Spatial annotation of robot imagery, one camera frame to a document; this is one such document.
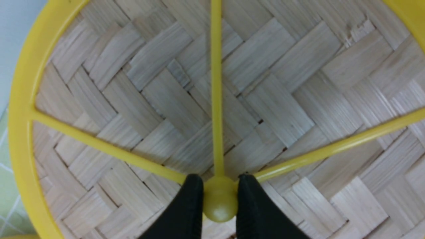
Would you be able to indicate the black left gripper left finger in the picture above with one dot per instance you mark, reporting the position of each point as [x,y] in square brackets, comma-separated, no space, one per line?
[182,219]

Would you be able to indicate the yellow woven bamboo steamer lid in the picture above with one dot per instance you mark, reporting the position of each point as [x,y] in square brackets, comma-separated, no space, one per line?
[115,102]

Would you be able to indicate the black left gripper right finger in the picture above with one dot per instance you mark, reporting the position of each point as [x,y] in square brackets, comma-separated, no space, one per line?
[259,217]

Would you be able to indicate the green checkered tablecloth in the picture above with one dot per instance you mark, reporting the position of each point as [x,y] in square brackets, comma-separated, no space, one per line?
[14,219]

